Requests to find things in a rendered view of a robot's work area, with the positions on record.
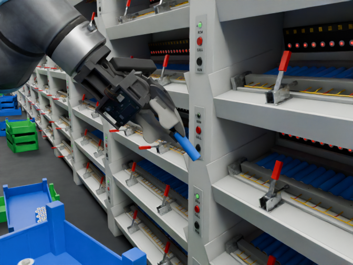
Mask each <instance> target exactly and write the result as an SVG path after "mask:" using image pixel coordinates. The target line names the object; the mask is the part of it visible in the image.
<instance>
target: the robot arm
mask: <svg viewBox="0 0 353 265"><path fill-rule="evenodd" d="M106 42H107V40H106V38H105V37H104V35H103V34H102V33H101V32H100V31H98V30H97V29H96V28H95V26H94V24H92V23H90V22H89V21H88V20H87V19H86V18H85V17H84V16H83V15H82V14H81V13H79V12H78V11H77V10H76V9H75V8H74V7H73V6H72V5H71V4H70V3H69V2H68V1H67V0H0V94H9V93H13V92H16V91H18V90H19V89H21V88H22V87H23V85H25V84H26V83H27V82H28V81H29V79H30V77H31V75H32V73H33V71H34V70H35V68H36V67H37V65H38V64H39V62H40V61H41V60H42V58H43V57H44V55H45V54H46V55H47V56H48V57H49V58H51V59H52V61H53V62H55V63H56V64H57V65H58V66H59V67H60V68H61V69H62V70H63V71H64V72H66V73H67V74H68V75H69V76H70V77H73V76H75V77H74V78H73V79H74V80H75V81H76V82H77V83H78V84H79V85H80V86H81V87H82V88H83V89H85V90H86V91H87V92H88V93H89V94H90V95H91V96H92V97H93V98H94V99H95V100H97V101H98V102H99V103H100V105H99V106H98V107H97V108H96V109H95V110H96V111H97V112H98V113H99V114H100V115H101V116H102V117H103V118H104V119H105V120H106V121H108V122H109V123H110V124H111V125H112V126H114V127H115V129H116V130H119V128H120V127H121V126H124V125H125V124H126V123H127V122H128V121H131V122H133V123H135V124H137V125H139V126H140V127H141V128H142V130H143V138H144V140H145V141H146V142H147V143H149V144H152V143H154V142H155V141H156V140H158V139H159V138H160V139H162V140H165V141H167V142H171V143H174V144H176V143H177V140H176V139H175V138H174V136H173V135H174V134H173V132H172V131H170V130H169V129H170V128H172V127H173V126H174V128H175V131H177V132H178V133H179V134H180V135H181V136H182V137H185V129H184V125H183V122H182V120H181V117H180V115H179V113H178V111H177V109H176V107H175V104H174V102H173V100H172V99H171V97H170V95H169V93H168V92H167V90H166V89H165V88H164V87H163V86H162V85H161V84H159V83H158V82H156V81H155V80H153V78H152V77H150V76H151V74H153V73H154V72H155V71H156V70H157V67H156V65H155V64H154V62H153V60H151V59H137V58H123V57H112V59H111V60H110V61H108V60H106V58H107V57H108V55H109V54H110V52H111V50H110V49H109V48H108V47H107V46H106V45H105V44H106ZM151 99H152V100H151ZM148 102H149V104H150V106H151V108H152V109H153V110H154V111H155V112H156V113H157V114H158V116H159V121H157V120H156V118H155V116H154V113H153V112H152V111H151V110H149V109H145V110H141V109H142V108H143V107H144V106H145V105H146V104H147V103H148ZM104 112H106V113H108V114H109V115H110V116H111V117H112V118H113V119H114V120H115V121H116V123H115V124H114V123H113V122H112V121H111V120H110V119H109V118H107V117H106V116H105V115H104Z"/></svg>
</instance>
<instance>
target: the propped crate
mask: <svg viewBox="0 0 353 265"><path fill-rule="evenodd" d="M42 180H43V182H41V183H37V184H32V185H25V186H19V187H14V188H8V186H7V185H3V191H4V200H5V208H6V216H7V224H8V232H9V233H11V232H13V231H16V230H19V229H22V228H25V227H28V226H31V225H33V224H36V218H35V211H36V210H37V208H41V207H46V204H47V203H51V202H52V198H51V195H50V191H49V188H48V184H47V179H46V178H43V179H42Z"/></svg>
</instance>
